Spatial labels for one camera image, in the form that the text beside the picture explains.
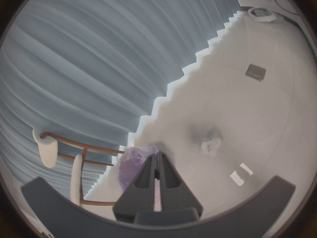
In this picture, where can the crumpled white paper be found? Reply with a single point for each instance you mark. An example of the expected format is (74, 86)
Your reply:
(210, 145)

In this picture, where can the white cushioned wooden chair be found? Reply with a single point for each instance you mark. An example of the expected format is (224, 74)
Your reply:
(48, 150)

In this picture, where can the purple plastic bag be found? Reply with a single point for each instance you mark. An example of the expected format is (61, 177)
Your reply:
(135, 157)

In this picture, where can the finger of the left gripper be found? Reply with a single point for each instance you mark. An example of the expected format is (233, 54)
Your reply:
(138, 197)
(178, 197)

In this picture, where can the pale blue curtain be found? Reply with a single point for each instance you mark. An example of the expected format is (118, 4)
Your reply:
(99, 58)

